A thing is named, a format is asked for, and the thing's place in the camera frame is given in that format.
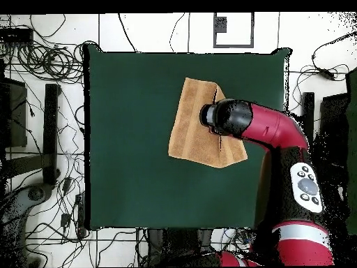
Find tan terry towel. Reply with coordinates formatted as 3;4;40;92
167;77;248;169

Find dark green table cloth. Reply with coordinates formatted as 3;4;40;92
83;44;292;231

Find black floor stand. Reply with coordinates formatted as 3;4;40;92
301;91;316;140
2;83;61;186

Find grey chair base leg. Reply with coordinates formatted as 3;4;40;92
0;182;55;268

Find black power adapter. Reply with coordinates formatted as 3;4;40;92
317;68;335;81

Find small black device box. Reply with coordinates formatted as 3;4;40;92
0;27;34;45

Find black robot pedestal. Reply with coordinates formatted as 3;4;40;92
147;228;215;267

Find grey square frame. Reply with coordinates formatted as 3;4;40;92
213;12;255;49

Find coiled black cables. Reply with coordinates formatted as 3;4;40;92
16;41;84;84

